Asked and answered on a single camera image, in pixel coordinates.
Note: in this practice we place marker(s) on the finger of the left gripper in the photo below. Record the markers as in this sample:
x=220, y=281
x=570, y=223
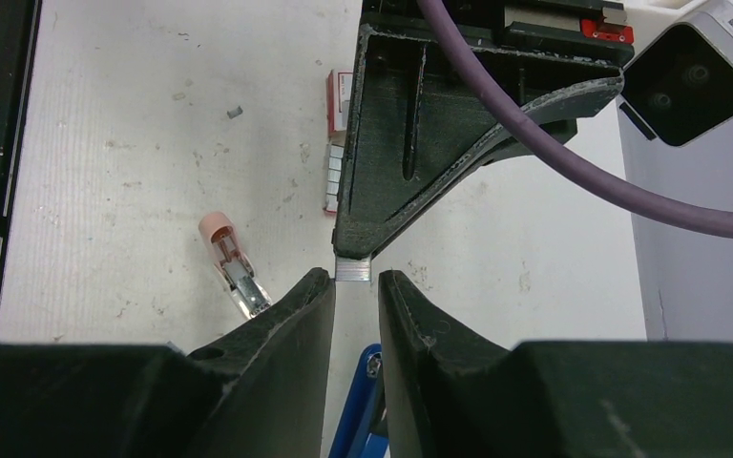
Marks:
x=415, y=129

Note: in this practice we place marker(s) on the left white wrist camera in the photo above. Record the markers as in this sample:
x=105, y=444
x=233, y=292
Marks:
x=680, y=86

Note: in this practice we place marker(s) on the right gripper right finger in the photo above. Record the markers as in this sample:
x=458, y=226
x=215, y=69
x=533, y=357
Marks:
x=452, y=393

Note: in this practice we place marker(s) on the silver staple strip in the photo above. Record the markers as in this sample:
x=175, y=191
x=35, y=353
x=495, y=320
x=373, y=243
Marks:
x=353, y=270

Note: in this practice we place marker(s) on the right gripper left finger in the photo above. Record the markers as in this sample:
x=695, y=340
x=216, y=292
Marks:
x=257, y=391

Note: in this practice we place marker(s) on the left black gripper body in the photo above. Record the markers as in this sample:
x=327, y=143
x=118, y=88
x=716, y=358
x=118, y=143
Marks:
x=591, y=30

